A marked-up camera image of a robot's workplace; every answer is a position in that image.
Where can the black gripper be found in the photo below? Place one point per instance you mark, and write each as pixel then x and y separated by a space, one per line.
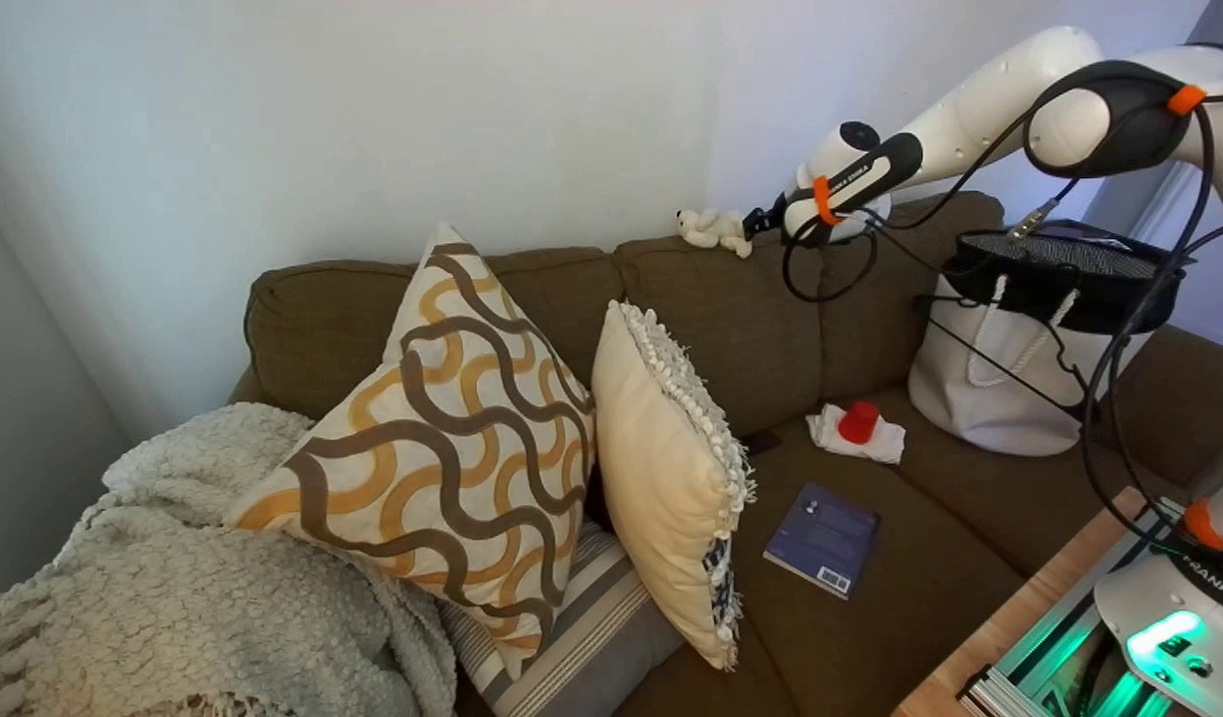
pixel 770 218

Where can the white teddy bear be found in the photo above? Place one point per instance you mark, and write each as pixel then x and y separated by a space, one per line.
pixel 713 229

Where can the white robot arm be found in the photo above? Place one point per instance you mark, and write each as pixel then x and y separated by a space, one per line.
pixel 1053 97

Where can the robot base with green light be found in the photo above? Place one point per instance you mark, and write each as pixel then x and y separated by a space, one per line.
pixel 1138 637

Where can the brown fabric couch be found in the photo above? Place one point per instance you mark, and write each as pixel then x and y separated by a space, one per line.
pixel 957 530

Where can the grey striped cushion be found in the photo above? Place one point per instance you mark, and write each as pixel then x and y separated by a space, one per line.
pixel 604 646

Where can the red small object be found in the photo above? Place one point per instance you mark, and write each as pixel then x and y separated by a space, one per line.
pixel 859 424

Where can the white cloth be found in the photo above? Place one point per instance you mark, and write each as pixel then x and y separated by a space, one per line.
pixel 880 447

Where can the white and black tote bag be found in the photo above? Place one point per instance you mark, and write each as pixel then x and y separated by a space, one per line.
pixel 1031 330

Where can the cream fringed throw pillow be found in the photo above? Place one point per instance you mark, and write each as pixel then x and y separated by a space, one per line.
pixel 674 479

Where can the blue book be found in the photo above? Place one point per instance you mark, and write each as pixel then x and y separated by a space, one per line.
pixel 822 541

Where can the wavy patterned throw pillow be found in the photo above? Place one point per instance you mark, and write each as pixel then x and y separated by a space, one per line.
pixel 456 465

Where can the wooden table edge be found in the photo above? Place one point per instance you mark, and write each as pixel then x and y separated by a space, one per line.
pixel 945 687

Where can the grey knitted blanket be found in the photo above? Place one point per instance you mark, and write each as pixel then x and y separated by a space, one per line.
pixel 156 609

